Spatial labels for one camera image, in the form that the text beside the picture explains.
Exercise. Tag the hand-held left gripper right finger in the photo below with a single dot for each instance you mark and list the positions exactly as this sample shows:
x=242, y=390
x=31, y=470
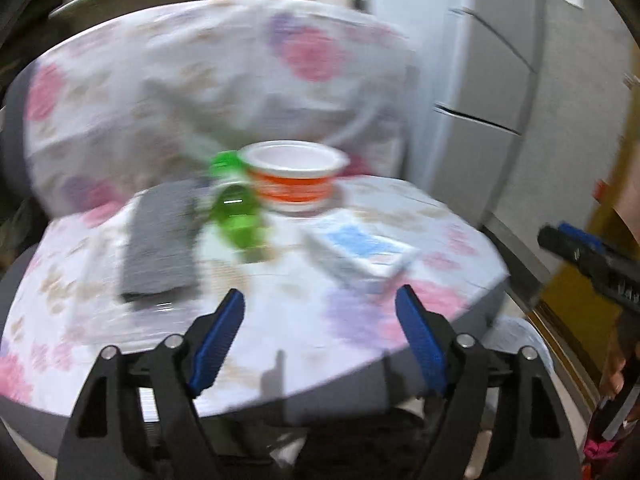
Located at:
x=421, y=345

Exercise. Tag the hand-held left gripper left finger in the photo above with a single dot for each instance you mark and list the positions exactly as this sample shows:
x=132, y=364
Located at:
x=220, y=340

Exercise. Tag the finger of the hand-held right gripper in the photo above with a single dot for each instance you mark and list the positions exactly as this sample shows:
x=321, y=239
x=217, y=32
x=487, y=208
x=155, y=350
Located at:
x=580, y=255

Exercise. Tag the grey and white dishcloth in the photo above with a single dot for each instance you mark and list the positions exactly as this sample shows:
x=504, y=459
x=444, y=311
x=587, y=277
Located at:
x=156, y=245

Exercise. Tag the yellow door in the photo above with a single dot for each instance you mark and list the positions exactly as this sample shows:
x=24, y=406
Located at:
x=566, y=290

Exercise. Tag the blue and white milk carton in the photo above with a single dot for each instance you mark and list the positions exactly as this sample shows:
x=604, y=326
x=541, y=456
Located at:
x=361, y=251

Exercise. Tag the green plastic bottle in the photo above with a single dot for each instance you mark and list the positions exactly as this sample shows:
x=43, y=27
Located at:
x=235, y=216

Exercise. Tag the white and orange noodle bowl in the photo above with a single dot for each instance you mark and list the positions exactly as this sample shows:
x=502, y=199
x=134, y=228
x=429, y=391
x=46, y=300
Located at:
x=290, y=194

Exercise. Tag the pink garment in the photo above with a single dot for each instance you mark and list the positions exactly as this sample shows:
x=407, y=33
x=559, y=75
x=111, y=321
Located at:
x=599, y=452

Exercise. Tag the grey refrigerator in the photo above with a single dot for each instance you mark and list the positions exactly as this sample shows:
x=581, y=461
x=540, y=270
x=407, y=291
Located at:
x=500, y=60

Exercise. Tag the chair with floral cover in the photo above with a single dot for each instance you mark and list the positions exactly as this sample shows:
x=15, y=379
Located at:
x=175, y=85

